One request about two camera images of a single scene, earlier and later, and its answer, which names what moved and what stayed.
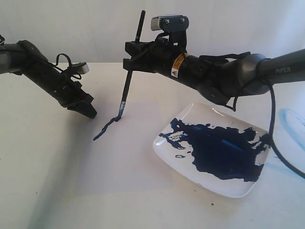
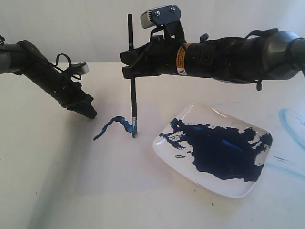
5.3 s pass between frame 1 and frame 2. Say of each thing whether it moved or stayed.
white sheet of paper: stayed
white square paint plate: stayed
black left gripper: stayed
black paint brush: moved
